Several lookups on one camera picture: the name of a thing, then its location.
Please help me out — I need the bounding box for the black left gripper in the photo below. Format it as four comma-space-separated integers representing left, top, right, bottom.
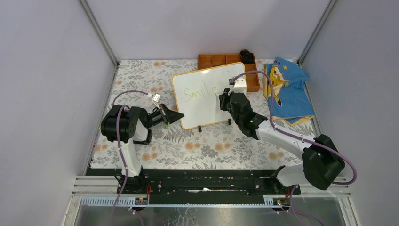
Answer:
145, 103, 183, 129

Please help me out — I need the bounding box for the yellow framed whiteboard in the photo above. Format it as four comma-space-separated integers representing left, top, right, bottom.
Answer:
171, 63, 245, 129

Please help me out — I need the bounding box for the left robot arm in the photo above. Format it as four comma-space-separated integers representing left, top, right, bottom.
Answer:
100, 104, 184, 194

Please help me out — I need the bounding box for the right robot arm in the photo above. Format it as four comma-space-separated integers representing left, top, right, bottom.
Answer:
219, 88, 345, 194

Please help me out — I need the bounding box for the metal whiteboard stand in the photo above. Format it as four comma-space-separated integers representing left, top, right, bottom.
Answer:
197, 118, 232, 133

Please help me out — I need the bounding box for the floral table mat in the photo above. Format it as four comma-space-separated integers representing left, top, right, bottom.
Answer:
108, 59, 300, 170

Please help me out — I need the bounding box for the black object in tray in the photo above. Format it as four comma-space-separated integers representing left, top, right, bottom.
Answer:
239, 49, 255, 64

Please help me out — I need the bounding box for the blue yellow cartoon bag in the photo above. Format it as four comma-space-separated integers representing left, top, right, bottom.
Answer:
263, 57, 315, 126

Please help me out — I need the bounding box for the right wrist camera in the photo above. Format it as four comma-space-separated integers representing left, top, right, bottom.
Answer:
229, 77, 247, 94

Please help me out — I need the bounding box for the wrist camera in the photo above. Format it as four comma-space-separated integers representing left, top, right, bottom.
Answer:
229, 77, 247, 94
152, 93, 161, 105

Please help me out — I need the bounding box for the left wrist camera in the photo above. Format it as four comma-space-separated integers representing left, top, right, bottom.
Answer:
152, 93, 161, 105

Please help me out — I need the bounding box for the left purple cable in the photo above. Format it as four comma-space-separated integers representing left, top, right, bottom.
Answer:
107, 90, 153, 226

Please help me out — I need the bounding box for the purple cable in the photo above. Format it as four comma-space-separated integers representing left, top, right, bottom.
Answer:
232, 70, 358, 226
107, 90, 153, 226

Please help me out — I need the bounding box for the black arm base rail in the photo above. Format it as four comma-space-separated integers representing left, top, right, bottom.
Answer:
86, 169, 301, 205

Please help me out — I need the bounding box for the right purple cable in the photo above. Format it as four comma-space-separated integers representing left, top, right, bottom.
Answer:
232, 70, 358, 226

